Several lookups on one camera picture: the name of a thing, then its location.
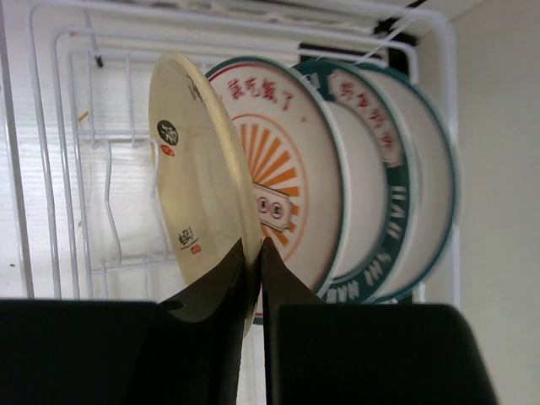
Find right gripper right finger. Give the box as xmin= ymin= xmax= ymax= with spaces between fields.
xmin=261 ymin=239 xmax=497 ymax=404

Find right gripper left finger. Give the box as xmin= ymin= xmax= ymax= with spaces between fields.
xmin=1 ymin=243 xmax=246 ymax=404

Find orange sunburst plate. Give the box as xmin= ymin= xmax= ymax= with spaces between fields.
xmin=206 ymin=56 xmax=347 ymax=297

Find green rim text plate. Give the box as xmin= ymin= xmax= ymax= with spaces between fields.
xmin=295 ymin=58 xmax=415 ymax=304

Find rear green rim plate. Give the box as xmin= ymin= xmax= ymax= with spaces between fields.
xmin=359 ymin=63 xmax=458 ymax=303

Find white wire dish rack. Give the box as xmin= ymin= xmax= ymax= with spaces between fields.
xmin=1 ymin=1 xmax=461 ymax=304

